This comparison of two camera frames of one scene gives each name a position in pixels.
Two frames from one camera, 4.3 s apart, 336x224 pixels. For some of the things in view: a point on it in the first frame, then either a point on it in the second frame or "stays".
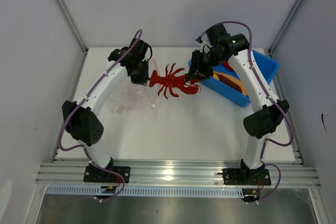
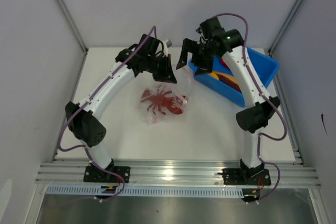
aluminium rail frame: x=179 y=174 stays
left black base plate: x=92 y=174 stays
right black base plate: x=240 y=176 stays
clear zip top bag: x=127 y=97 to x=159 y=102
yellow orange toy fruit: x=215 y=76 stays
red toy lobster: x=172 y=82 to x=159 y=101
